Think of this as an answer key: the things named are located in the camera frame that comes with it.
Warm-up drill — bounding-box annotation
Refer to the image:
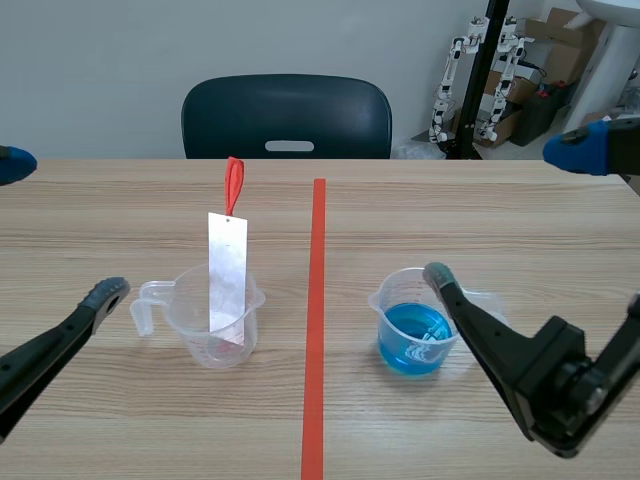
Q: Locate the grey metal plate orange strip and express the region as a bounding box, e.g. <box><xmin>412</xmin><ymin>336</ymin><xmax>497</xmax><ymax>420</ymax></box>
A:
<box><xmin>207</xmin><ymin>156</ymin><xmax>250</xmax><ymax>347</ymax></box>

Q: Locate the dark blue chair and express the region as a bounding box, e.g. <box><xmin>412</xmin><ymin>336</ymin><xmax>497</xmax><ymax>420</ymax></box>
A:
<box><xmin>180</xmin><ymin>73</ymin><xmax>394</xmax><ymax>160</ymax></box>

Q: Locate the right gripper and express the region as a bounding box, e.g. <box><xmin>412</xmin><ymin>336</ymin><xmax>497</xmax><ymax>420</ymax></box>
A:
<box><xmin>422</xmin><ymin>261</ymin><xmax>640</xmax><ymax>459</ymax></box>

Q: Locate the clear plastic bag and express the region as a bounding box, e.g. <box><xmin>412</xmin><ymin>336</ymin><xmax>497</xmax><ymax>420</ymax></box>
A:
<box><xmin>392</xmin><ymin>132</ymin><xmax>448</xmax><ymax>161</ymax></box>

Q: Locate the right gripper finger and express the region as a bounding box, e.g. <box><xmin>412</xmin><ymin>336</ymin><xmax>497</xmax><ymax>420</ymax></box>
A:
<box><xmin>543</xmin><ymin>118</ymin><xmax>640</xmax><ymax>177</ymax></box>

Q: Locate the white wash basin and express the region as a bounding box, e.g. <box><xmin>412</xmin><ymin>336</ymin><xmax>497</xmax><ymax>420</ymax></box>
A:
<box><xmin>574</xmin><ymin>0</ymin><xmax>640</xmax><ymax>129</ymax></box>

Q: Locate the black metal rail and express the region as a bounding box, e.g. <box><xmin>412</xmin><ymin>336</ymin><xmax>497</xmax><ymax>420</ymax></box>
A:
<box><xmin>451</xmin><ymin>0</ymin><xmax>512</xmax><ymax>161</ymax></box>

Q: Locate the black storage box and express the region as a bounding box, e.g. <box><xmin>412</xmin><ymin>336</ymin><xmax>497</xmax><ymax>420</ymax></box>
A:
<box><xmin>509</xmin><ymin>82</ymin><xmax>575</xmax><ymax>148</ymax></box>

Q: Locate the empty clear plastic beaker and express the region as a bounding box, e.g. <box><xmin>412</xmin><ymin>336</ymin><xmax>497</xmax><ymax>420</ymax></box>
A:
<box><xmin>129</xmin><ymin>263</ymin><xmax>267</xmax><ymax>370</ymax></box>

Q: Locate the large brown cardboard box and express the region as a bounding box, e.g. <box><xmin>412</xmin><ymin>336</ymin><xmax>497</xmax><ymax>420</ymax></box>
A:
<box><xmin>523</xmin><ymin>6</ymin><xmax>604</xmax><ymax>87</ymax></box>

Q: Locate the clear beaker with blue liquid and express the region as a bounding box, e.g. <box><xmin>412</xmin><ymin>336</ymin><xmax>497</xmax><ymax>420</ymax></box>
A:
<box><xmin>368</xmin><ymin>267</ymin><xmax>507</xmax><ymax>379</ymax></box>

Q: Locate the open brown cardboard box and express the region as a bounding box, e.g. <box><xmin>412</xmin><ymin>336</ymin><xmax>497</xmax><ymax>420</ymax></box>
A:
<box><xmin>472</xmin><ymin>69</ymin><xmax>540</xmax><ymax>149</ymax></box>

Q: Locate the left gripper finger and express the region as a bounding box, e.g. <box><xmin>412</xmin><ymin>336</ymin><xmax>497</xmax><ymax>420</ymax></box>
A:
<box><xmin>0</xmin><ymin>276</ymin><xmax>132</xmax><ymax>444</ymax></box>
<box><xmin>0</xmin><ymin>145</ymin><xmax>39</xmax><ymax>188</ymax></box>

